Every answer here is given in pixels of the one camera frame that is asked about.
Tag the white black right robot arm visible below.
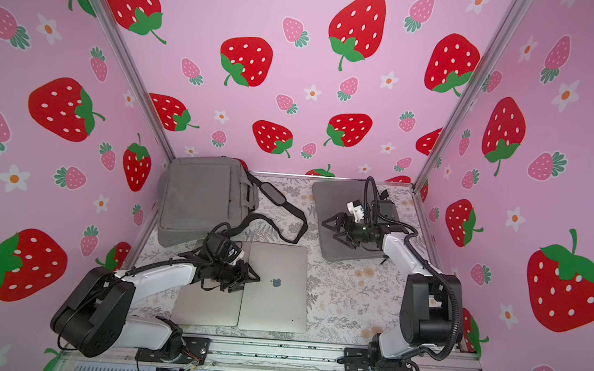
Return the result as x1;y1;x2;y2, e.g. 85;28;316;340
322;177;463;371

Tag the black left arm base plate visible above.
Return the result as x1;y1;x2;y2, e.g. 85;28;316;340
135;335;211;366

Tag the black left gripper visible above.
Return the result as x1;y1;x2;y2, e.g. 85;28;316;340
210;257;263;293

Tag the dark grey laptop sleeve with handle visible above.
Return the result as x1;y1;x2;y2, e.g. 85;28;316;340
312;180;399;263

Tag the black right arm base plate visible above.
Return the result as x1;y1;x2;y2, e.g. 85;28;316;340
337;347;413;371

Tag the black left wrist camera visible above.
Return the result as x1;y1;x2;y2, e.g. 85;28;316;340
203;233;243;263

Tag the silver laptop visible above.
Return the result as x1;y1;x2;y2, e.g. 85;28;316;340
237;242;308;334
170;237;249;330

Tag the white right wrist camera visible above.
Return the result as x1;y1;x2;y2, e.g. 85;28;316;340
346;200;366;223

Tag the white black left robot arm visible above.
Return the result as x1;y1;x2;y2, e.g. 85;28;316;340
50;223;261;362

